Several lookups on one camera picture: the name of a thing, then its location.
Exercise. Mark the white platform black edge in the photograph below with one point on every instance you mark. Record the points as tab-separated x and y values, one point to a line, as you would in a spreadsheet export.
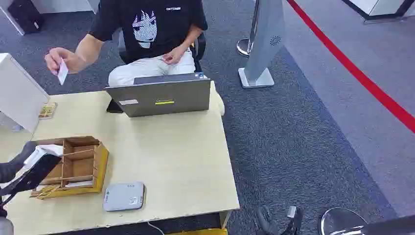
379	6

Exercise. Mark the white desk partition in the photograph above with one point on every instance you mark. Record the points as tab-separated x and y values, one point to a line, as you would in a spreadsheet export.
18	90

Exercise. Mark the wooden card box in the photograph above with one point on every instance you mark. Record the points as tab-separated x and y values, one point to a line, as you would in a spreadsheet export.
97	168

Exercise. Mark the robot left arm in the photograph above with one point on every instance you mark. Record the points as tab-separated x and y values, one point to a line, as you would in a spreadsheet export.
5	227

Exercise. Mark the white card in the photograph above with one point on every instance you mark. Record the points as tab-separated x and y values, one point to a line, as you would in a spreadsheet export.
62	73
79	184

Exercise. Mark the chrome stanchion post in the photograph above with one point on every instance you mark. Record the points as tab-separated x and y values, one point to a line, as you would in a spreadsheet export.
248	43

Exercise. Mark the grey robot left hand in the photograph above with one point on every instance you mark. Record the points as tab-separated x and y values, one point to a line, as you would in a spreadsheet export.
14	167

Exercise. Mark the person's right hand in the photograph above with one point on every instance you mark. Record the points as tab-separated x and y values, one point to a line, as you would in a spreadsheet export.
66	56

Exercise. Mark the person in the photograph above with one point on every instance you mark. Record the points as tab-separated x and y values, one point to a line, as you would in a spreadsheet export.
155	29

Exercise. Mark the grey card reader device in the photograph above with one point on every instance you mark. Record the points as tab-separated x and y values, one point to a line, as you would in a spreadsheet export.
123	197

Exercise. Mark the person's left hand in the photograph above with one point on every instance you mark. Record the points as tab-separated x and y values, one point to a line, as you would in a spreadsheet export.
175	55

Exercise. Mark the white card in box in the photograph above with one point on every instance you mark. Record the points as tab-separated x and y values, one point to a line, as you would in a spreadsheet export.
79	184

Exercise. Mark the grey laptop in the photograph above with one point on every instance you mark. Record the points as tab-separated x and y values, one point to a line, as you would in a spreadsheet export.
162	97

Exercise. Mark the yellow box under desk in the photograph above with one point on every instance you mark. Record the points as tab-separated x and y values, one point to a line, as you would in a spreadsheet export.
201	232

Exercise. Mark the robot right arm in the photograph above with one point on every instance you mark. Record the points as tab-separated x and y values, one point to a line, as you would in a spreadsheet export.
392	227

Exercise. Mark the chrome stanchion base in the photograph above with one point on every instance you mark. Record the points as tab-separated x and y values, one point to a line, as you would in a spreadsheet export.
340	220

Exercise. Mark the black cabinet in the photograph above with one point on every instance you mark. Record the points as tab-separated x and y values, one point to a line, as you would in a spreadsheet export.
26	16

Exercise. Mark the black robot right foot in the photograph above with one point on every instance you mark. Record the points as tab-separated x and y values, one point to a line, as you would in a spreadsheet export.
294	223

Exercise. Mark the red barrier belt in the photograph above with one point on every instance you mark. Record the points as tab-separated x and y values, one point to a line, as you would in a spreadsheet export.
356	73

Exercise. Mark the black laptop stand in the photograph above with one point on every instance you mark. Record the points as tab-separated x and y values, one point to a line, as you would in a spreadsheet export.
113	107

